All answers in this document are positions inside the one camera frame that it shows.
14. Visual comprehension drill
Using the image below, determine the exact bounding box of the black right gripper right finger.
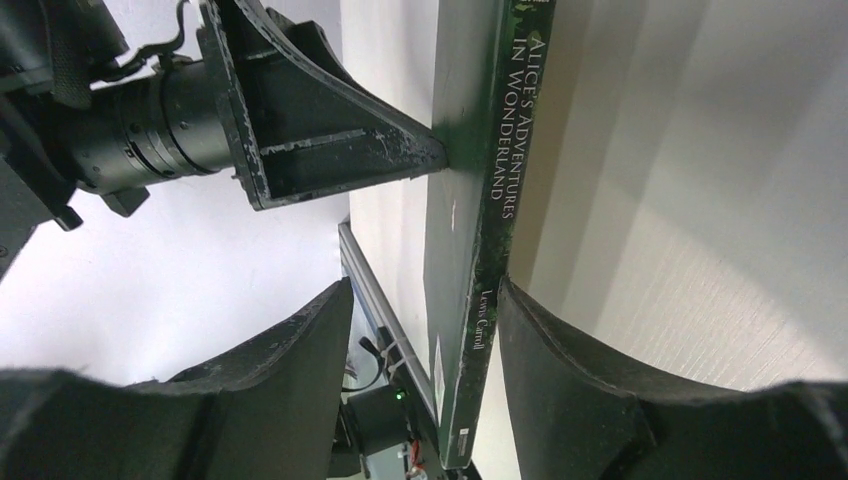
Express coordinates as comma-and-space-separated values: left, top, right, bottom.
498, 279, 847, 479

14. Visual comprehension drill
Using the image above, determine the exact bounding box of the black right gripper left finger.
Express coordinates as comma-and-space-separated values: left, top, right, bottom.
1, 279, 353, 479

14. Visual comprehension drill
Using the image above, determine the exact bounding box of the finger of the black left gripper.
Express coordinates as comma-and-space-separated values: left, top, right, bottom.
198, 1, 448, 211

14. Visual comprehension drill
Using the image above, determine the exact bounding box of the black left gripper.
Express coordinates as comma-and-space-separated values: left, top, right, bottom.
1, 1, 234, 270

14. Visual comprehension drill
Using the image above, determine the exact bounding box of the dark green book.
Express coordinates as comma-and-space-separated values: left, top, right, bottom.
423, 1, 556, 471

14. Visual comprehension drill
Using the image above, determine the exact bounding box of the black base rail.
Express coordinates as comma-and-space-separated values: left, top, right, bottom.
327, 324, 482, 480

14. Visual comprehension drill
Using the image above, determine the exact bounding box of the aluminium frame front rail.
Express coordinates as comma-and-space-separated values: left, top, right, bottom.
338, 219, 437, 420

